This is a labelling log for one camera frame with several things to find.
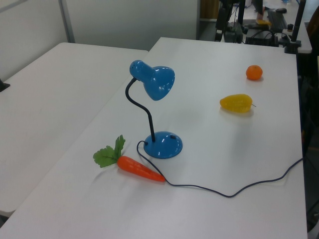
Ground dark lamp power cable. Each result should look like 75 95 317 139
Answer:
136 140 304 198

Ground black pole with table clamp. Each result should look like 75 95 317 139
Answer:
284 0 307 54

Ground orange toy mandarin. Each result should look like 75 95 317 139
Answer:
246 65 264 81

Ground yellow toy starfruit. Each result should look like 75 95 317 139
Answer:
219 93 257 114

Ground black computer keyboard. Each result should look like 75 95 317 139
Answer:
267 9 289 31

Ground blue gooseneck desk lamp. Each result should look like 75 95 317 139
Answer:
125 59 183 159

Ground black electronics box with cables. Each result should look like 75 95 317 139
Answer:
245 29 280 47

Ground orange toy carrot green leaves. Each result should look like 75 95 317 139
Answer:
93 134 166 183

